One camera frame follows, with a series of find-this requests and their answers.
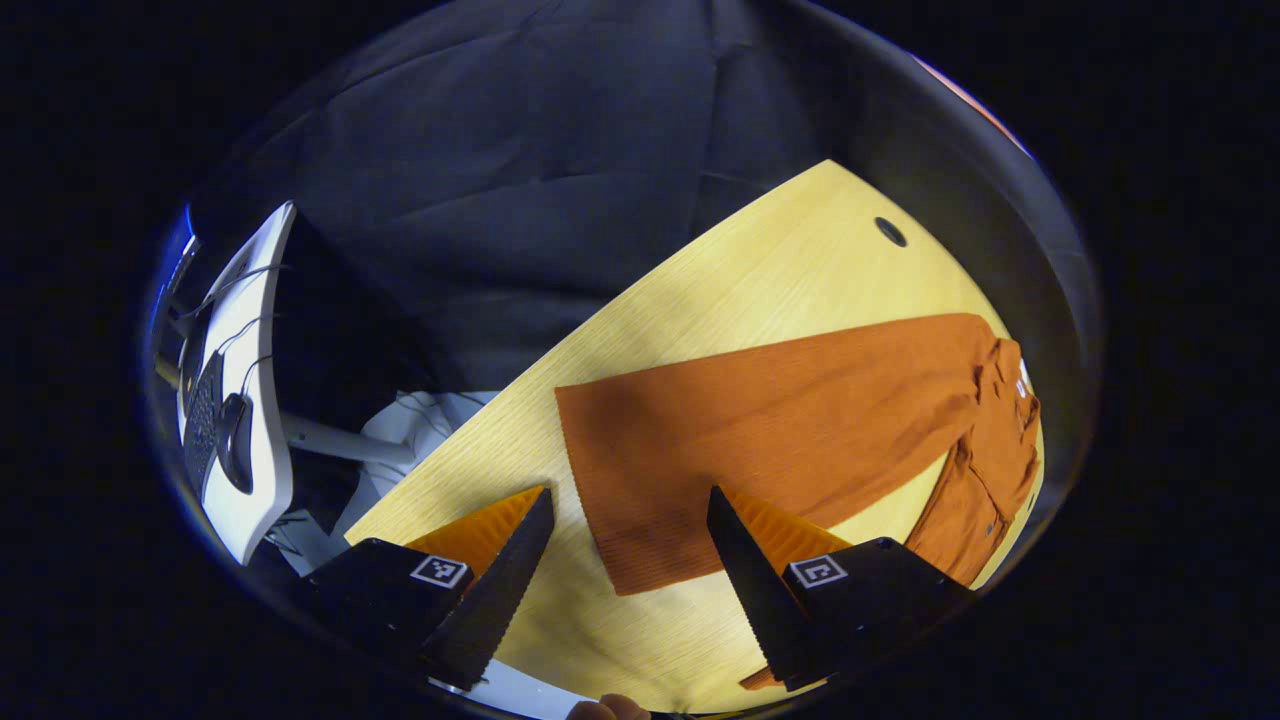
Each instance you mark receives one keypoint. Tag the black keyboard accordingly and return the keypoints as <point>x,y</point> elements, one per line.
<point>205,420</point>

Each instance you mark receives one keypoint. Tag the white side desk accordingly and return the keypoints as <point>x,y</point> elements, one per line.
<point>272,480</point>

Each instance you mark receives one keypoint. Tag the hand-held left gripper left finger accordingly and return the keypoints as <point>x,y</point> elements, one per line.
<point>500,600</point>

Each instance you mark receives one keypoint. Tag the rust orange knit jacket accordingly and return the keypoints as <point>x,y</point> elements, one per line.
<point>800,420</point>

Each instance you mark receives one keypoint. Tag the white desk leg bar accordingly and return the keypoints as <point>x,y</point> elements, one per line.
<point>340,440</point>

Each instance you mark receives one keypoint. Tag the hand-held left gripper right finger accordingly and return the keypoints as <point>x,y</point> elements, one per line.
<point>760,600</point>

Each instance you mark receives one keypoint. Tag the black computer mouse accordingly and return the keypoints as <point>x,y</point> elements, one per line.
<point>238,445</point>

